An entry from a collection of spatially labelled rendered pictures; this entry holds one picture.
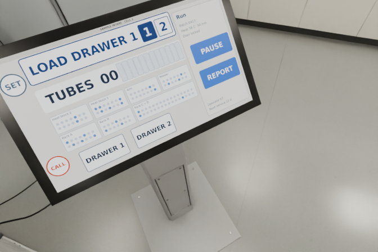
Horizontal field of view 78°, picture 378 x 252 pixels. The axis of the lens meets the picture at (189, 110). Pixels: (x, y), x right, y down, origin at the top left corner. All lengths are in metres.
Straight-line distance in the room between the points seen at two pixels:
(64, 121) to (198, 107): 0.28
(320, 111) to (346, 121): 0.17
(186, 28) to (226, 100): 0.19
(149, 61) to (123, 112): 0.12
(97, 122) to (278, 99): 1.64
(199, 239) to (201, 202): 0.19
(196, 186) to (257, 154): 0.47
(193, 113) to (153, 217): 1.00
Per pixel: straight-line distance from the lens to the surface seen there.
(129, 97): 0.50
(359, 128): 2.02
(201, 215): 1.43
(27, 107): 0.52
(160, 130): 0.52
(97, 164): 0.53
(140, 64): 0.50
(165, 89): 0.51
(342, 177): 1.75
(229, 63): 0.57
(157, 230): 1.44
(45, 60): 0.51
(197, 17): 0.55
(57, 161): 0.53
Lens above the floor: 1.42
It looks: 51 degrees down
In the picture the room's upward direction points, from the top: 6 degrees counter-clockwise
